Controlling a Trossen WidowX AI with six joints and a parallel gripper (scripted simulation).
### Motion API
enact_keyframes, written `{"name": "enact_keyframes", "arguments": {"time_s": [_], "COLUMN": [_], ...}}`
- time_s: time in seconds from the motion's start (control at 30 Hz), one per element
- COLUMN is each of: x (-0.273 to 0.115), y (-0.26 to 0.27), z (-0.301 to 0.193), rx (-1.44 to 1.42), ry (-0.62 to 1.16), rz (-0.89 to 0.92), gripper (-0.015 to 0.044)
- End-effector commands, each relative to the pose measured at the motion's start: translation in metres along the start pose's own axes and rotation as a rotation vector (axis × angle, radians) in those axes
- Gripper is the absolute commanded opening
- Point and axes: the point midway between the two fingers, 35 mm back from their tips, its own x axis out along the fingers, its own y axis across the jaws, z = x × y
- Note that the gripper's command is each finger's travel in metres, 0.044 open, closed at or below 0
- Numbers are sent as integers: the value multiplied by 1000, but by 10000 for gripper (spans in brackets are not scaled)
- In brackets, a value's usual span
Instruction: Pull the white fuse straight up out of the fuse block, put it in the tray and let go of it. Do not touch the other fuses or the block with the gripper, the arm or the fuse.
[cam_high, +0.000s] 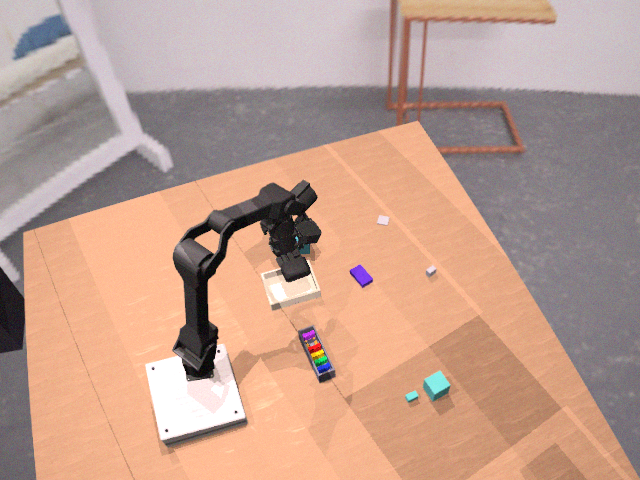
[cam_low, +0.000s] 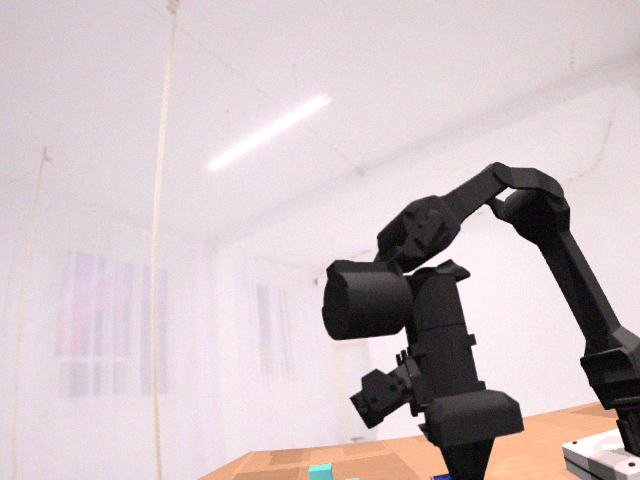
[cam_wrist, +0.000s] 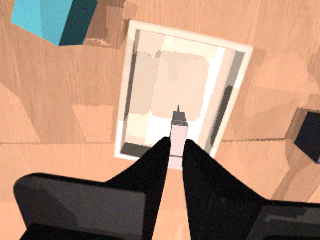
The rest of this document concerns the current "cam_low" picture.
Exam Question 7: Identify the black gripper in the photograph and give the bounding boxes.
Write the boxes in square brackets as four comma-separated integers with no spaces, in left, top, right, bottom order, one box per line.
[406,324,525,480]

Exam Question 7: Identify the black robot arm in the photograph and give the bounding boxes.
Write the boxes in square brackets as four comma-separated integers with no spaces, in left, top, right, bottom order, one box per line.
[321,162,640,458]

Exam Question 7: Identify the light blue cube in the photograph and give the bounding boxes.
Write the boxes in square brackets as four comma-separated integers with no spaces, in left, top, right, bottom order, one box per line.
[308,464,334,480]

